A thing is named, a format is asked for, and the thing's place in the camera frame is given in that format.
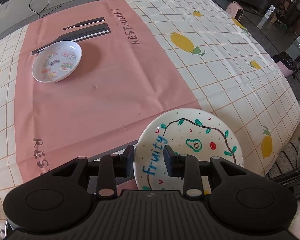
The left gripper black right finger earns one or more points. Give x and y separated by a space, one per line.
186 167

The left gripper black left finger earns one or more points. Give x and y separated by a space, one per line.
113 166

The white fruity ceramic plate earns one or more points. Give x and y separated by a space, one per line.
188 131

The checked lemon tablecloth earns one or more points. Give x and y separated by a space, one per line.
140 59

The pink fan heater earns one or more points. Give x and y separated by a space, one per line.
235 10

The small white sticker plate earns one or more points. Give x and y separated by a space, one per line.
56 61

